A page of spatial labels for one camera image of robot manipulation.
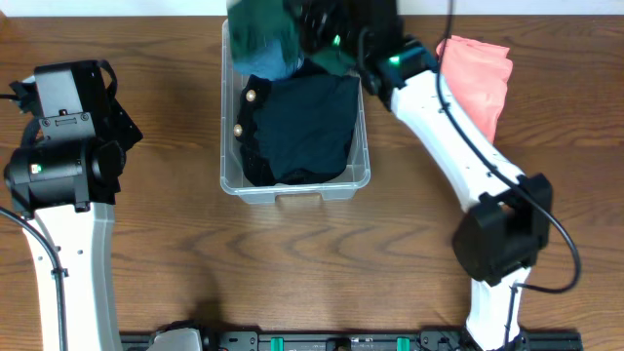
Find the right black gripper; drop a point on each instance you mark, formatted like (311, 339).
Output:
(314, 16)

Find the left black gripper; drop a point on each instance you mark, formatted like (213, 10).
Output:
(126, 129)

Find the blue garment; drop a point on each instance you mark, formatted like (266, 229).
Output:
(268, 63)

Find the dark green cloth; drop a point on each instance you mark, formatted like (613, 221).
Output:
(254, 23)

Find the black knit cardigan gold buttons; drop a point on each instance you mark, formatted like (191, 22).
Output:
(248, 141)

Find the dark navy garment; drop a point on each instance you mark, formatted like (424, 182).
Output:
(307, 127)

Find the clear plastic storage bin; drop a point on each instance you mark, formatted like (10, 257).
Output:
(303, 135)

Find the pink printed shirt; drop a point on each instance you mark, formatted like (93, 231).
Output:
(477, 74)

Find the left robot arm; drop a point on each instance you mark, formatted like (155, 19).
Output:
(63, 179)

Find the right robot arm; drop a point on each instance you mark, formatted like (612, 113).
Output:
(503, 229)

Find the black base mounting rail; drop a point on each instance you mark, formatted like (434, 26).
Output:
(432, 340)

